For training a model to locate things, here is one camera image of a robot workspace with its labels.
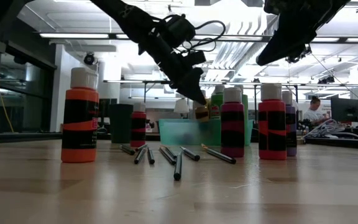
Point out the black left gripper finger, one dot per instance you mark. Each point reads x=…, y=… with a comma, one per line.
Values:
x=191, y=87

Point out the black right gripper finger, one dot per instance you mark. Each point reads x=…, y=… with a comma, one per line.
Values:
x=278, y=49

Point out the small yellow paint bottle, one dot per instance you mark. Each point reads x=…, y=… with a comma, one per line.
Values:
x=202, y=109

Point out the small magenta paint bottle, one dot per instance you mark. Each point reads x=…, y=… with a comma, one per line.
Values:
x=232, y=124

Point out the small red paint bottle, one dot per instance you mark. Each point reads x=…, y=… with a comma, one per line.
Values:
x=138, y=124

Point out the small orange-red paint bottle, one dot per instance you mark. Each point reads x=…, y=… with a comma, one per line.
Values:
x=272, y=124

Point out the small purple paint bottle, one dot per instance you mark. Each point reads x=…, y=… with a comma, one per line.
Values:
x=291, y=124

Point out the small orange paint bottle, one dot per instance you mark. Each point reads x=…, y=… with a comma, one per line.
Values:
x=79, y=124

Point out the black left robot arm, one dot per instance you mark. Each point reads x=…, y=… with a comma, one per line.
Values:
x=126, y=18

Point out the translucent teal plastic bin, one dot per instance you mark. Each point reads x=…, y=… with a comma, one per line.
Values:
x=179, y=132

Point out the white globe brass lamp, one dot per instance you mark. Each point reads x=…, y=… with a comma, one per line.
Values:
x=295, y=104

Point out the orange fan-tip paintbrush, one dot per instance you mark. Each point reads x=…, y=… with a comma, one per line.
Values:
x=172, y=153

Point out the person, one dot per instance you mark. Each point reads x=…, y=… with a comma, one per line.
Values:
x=314, y=113

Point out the orange flat-tip paintbrush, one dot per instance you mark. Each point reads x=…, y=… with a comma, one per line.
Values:
x=221, y=155

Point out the dark green plastic cup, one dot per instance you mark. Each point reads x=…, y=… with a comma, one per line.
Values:
x=121, y=124

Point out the black computer monitor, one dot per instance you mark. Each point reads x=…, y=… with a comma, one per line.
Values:
x=346, y=109

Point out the black overhead camera rig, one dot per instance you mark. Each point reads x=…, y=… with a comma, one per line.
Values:
x=294, y=59

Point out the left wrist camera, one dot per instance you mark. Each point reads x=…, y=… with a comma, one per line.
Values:
x=180, y=29

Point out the black overhead frame bar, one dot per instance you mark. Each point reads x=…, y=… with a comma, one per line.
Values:
x=342, y=40

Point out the black dome ceiling camera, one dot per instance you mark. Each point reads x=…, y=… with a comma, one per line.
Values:
x=89, y=59

